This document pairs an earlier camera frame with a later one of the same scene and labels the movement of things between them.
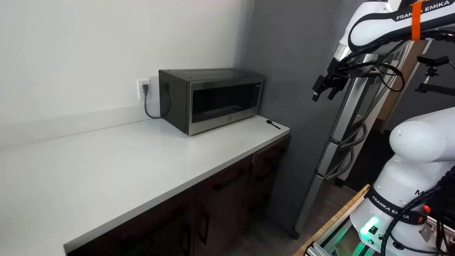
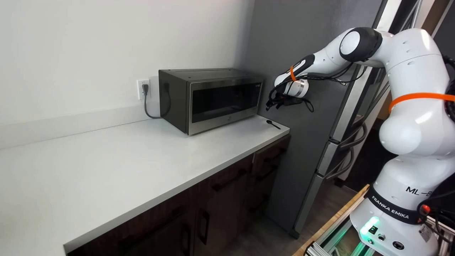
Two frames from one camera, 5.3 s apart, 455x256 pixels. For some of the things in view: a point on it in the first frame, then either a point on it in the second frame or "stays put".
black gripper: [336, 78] → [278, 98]
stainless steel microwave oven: [204, 99] stays put
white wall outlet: [140, 89] stays put
